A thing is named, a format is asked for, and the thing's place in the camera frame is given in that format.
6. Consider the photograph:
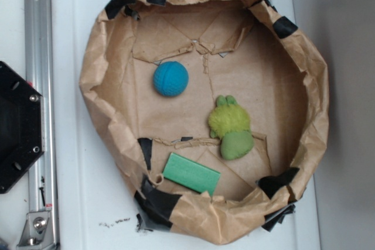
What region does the aluminium extrusion rail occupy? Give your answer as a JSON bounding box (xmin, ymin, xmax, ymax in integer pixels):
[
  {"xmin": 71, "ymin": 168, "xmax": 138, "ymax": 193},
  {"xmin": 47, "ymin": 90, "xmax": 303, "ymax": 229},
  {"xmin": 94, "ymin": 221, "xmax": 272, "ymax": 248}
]
[{"xmin": 17, "ymin": 0, "xmax": 60, "ymax": 249}]

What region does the green rectangular foam block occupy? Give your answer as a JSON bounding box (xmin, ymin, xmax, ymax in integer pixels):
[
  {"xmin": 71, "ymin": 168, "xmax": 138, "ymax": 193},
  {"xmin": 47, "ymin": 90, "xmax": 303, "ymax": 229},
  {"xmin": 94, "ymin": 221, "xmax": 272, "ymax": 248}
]
[{"xmin": 162, "ymin": 153, "xmax": 221, "ymax": 196}]

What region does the green plush toy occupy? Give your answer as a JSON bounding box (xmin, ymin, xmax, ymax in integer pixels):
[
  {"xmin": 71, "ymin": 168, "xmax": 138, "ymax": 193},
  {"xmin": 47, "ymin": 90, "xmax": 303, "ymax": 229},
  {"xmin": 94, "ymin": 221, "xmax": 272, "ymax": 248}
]
[{"xmin": 208, "ymin": 95, "xmax": 254, "ymax": 160}]

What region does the white tray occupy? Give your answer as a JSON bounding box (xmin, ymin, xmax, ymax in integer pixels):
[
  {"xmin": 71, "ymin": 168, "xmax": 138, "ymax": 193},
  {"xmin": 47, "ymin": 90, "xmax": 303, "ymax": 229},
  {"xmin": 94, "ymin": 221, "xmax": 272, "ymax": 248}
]
[{"xmin": 52, "ymin": 0, "xmax": 321, "ymax": 249}]

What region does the brown paper bin with tape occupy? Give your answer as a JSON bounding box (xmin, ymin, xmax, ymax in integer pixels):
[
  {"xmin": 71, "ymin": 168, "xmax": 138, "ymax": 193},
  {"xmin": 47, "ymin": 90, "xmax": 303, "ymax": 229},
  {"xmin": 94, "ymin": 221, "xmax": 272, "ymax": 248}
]
[{"xmin": 79, "ymin": 0, "xmax": 329, "ymax": 245}]

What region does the blue dimpled ball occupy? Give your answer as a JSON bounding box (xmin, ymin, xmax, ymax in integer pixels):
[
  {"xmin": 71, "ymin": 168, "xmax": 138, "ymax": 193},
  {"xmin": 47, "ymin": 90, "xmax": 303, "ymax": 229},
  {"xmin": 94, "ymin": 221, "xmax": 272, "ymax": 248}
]
[{"xmin": 153, "ymin": 61, "xmax": 189, "ymax": 97}]

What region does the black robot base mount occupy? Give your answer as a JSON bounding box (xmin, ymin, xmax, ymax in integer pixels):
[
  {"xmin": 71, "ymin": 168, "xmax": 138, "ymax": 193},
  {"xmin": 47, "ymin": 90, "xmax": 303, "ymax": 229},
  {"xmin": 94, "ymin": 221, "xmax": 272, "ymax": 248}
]
[{"xmin": 1, "ymin": 61, "xmax": 43, "ymax": 194}]

